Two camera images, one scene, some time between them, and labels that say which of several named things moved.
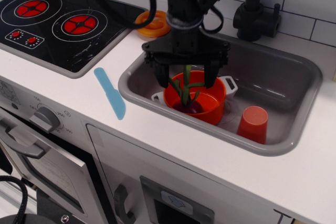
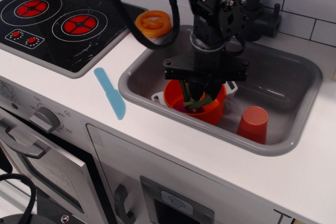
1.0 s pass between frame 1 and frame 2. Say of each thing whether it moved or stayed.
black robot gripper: moved
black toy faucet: stayed
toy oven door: stayed
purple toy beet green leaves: moved
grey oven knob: stayed
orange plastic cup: stayed
